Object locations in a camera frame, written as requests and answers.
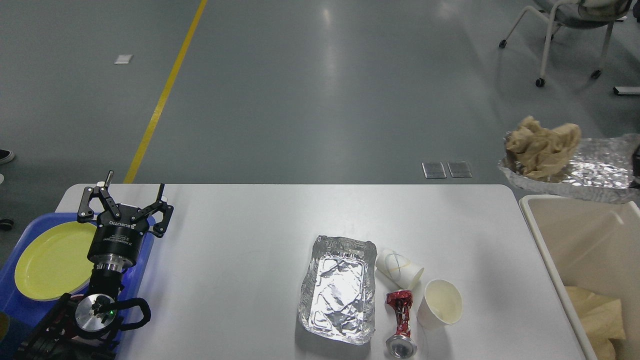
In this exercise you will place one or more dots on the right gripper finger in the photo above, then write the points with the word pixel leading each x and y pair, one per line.
pixel 635 167

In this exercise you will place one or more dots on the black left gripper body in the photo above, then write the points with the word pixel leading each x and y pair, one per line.
pixel 117 243

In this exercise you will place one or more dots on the yellow plastic plate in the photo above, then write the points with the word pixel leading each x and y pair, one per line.
pixel 55 262

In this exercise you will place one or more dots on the large foil tray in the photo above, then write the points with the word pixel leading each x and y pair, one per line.
pixel 337 298

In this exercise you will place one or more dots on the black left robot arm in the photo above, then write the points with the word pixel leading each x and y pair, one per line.
pixel 87 326

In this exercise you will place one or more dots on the metal bar on floor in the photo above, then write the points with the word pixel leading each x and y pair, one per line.
pixel 626 90

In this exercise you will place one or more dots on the chair caster wheel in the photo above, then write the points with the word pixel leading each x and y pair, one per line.
pixel 6 224

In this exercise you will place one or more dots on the beige plastic bin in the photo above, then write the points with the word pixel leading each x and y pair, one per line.
pixel 593 246

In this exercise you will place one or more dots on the black sneaker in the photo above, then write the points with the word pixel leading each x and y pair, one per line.
pixel 6 156

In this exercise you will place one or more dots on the white office chair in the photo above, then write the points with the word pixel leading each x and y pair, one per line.
pixel 575 14

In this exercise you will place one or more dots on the right floor socket plate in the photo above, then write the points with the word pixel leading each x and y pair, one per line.
pixel 459 169

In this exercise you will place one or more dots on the floor socket plate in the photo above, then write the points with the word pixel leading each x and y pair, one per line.
pixel 459 169
pixel 434 170

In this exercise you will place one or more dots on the left floor socket plate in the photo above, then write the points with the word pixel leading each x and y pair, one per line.
pixel 434 170

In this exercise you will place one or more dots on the lying white paper cup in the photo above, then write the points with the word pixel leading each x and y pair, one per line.
pixel 398 268

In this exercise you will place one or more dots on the crushed white paper cup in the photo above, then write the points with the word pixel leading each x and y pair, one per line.
pixel 441 305

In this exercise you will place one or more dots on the crushed red can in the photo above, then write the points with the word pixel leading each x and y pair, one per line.
pixel 400 345

